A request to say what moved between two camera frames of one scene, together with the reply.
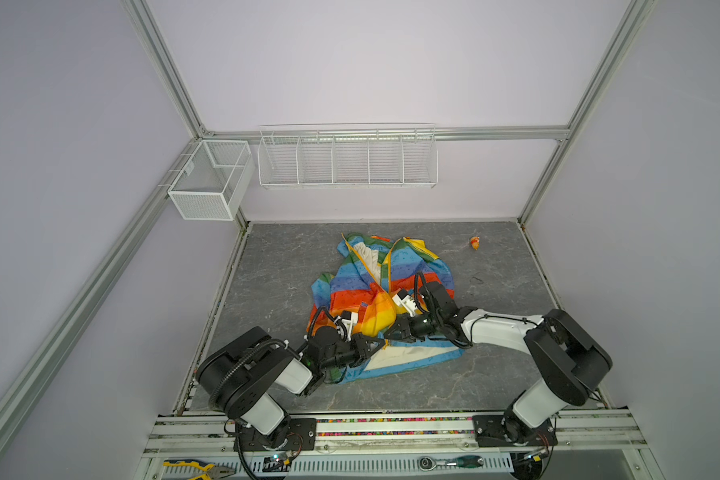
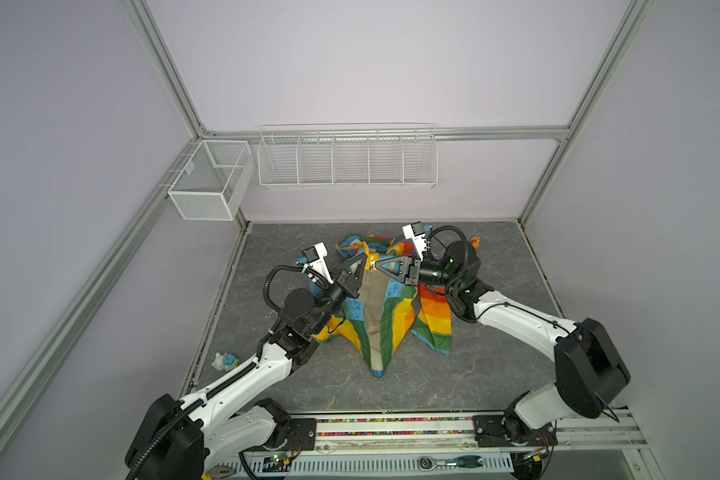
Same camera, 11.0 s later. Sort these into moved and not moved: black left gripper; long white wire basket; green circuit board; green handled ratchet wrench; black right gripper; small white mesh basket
Moved: black right gripper; black left gripper
Not moved: small white mesh basket; green circuit board; green handled ratchet wrench; long white wire basket
